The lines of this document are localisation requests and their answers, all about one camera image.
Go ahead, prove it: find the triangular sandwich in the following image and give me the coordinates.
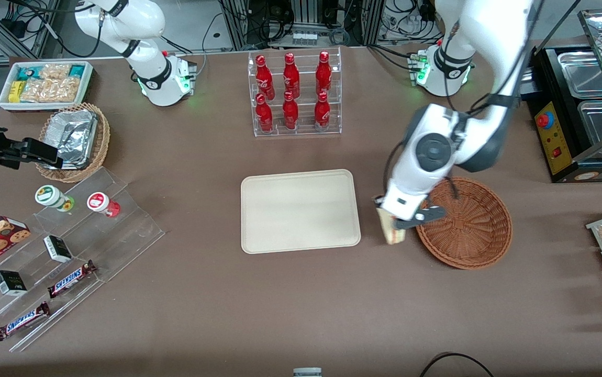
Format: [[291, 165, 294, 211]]
[[377, 207, 406, 246]]

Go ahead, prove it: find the light wicker basket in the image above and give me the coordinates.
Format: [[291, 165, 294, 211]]
[[36, 103, 110, 183]]

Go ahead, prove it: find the round brown wicker basket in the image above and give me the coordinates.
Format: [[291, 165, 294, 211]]
[[415, 176, 513, 270]]

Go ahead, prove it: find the beige plastic tray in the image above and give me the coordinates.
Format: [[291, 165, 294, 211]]
[[240, 169, 362, 255]]

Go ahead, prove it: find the aluminium foil container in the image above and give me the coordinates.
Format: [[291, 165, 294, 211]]
[[44, 109, 98, 169]]

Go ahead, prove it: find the green lid snack cup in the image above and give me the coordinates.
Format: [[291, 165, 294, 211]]
[[35, 185, 75, 212]]

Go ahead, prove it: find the white rectangular snack bin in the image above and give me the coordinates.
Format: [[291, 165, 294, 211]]
[[0, 61, 94, 112]]

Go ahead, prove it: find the clear bag of crackers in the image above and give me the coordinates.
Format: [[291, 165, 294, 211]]
[[39, 63, 72, 81], [20, 77, 81, 103]]

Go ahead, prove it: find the red lid snack cup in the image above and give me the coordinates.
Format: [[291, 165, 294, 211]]
[[87, 192, 121, 218]]

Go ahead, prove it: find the small black box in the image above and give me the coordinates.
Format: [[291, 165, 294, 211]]
[[43, 235, 73, 263], [0, 270, 28, 296]]

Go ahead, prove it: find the clear acrylic bottle rack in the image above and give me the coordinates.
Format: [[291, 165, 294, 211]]
[[248, 47, 342, 138]]

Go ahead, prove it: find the red cola bottle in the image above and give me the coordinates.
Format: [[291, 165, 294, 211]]
[[255, 94, 274, 133], [314, 92, 331, 131], [283, 52, 300, 100], [254, 54, 276, 101], [315, 51, 332, 97], [282, 92, 299, 130]]

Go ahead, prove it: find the clear acrylic stepped shelf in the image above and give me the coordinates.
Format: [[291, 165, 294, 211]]
[[0, 167, 166, 352]]

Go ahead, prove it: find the Snickers chocolate bar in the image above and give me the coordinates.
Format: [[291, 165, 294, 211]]
[[47, 260, 97, 299], [0, 301, 51, 342]]

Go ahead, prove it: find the black food warmer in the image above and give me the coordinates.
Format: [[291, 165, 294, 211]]
[[520, 8, 602, 184]]

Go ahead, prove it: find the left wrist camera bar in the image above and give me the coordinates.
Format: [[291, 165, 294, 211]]
[[416, 205, 449, 223]]

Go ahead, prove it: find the black cable loop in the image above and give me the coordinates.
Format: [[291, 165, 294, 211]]
[[419, 352, 495, 377]]

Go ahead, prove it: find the aluminium frame rack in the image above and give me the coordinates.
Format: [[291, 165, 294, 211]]
[[217, 0, 385, 51]]

